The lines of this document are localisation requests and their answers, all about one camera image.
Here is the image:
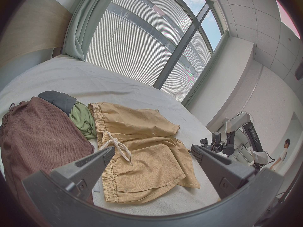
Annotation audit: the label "bed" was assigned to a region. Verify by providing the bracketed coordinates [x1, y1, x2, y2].
[0, 0, 221, 210]

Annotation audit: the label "black garment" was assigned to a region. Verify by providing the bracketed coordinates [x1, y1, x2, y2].
[37, 91, 78, 116]

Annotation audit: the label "green garment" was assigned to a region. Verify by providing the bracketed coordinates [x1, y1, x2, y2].
[69, 101, 97, 140]

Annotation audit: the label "grey-green curtain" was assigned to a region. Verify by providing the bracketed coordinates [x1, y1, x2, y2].
[64, 0, 124, 61]

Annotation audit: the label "yellow shorts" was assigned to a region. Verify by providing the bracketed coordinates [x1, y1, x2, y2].
[88, 102, 201, 204]

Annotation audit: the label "brown shorts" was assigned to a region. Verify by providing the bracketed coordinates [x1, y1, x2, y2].
[0, 96, 95, 209]

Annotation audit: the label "person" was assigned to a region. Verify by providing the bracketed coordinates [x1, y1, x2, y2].
[270, 139, 291, 172]

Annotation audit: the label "window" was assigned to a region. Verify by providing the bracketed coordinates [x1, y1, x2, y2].
[84, 0, 229, 103]

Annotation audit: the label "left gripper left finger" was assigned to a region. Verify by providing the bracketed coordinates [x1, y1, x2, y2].
[49, 146, 116, 199]

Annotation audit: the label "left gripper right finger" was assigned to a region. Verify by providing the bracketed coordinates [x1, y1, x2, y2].
[190, 144, 256, 201]

